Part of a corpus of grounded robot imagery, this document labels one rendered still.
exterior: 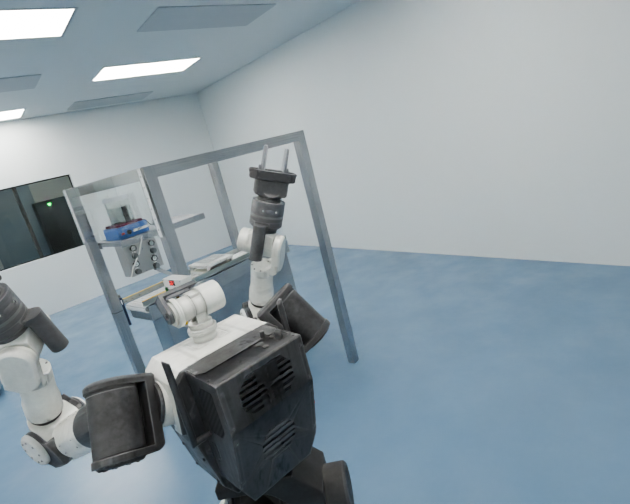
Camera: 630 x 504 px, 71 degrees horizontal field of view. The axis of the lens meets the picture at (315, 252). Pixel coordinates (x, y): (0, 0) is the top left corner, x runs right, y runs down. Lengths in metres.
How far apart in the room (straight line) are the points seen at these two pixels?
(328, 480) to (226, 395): 0.40
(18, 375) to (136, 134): 7.52
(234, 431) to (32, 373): 0.40
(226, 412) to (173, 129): 7.96
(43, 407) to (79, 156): 7.13
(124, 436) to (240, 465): 0.21
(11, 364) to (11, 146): 7.10
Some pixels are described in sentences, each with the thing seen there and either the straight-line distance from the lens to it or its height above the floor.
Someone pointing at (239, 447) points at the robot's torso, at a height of 1.15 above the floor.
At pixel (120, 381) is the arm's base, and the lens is 0.91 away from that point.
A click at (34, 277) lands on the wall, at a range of 7.99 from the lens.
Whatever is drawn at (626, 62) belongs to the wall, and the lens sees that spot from 4.19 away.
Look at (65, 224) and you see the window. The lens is 8.10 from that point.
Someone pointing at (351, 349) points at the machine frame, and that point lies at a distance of 3.31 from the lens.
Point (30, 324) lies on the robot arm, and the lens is 0.97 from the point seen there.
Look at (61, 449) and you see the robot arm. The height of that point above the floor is 1.16.
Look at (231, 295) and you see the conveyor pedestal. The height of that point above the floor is 0.66.
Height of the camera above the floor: 1.64
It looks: 14 degrees down
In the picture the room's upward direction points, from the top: 14 degrees counter-clockwise
